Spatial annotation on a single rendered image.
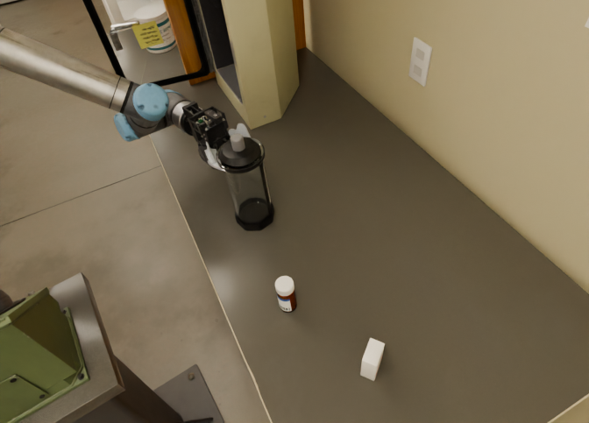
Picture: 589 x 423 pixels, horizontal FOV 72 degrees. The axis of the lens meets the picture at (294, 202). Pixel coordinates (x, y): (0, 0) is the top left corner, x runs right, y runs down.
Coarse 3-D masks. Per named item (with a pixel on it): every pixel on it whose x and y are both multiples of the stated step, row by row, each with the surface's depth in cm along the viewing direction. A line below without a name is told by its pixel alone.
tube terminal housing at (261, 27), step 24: (240, 0) 104; (264, 0) 106; (288, 0) 122; (240, 24) 108; (264, 24) 111; (288, 24) 126; (240, 48) 112; (264, 48) 115; (288, 48) 129; (216, 72) 145; (240, 72) 117; (264, 72) 120; (288, 72) 134; (264, 96) 126; (288, 96) 138; (264, 120) 132
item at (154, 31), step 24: (96, 0) 120; (120, 0) 122; (144, 0) 124; (168, 0) 126; (120, 24) 126; (144, 24) 128; (168, 24) 130; (144, 48) 134; (168, 48) 136; (192, 48) 138; (144, 72) 139; (168, 72) 142; (192, 72) 144
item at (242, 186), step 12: (216, 156) 91; (228, 168) 88; (240, 168) 87; (228, 180) 93; (240, 180) 91; (252, 180) 92; (240, 192) 94; (252, 192) 94; (264, 192) 97; (240, 204) 98; (252, 204) 97; (264, 204) 100; (240, 216) 102; (252, 216) 100; (264, 216) 102
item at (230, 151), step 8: (232, 136) 88; (240, 136) 88; (224, 144) 91; (232, 144) 88; (240, 144) 88; (248, 144) 90; (256, 144) 91; (224, 152) 89; (232, 152) 89; (240, 152) 89; (248, 152) 88; (256, 152) 89; (224, 160) 89; (232, 160) 88; (240, 160) 87; (248, 160) 88
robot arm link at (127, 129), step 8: (120, 120) 99; (128, 120) 99; (160, 120) 104; (120, 128) 101; (128, 128) 100; (136, 128) 99; (144, 128) 98; (152, 128) 100; (160, 128) 106; (128, 136) 101; (136, 136) 102; (144, 136) 105
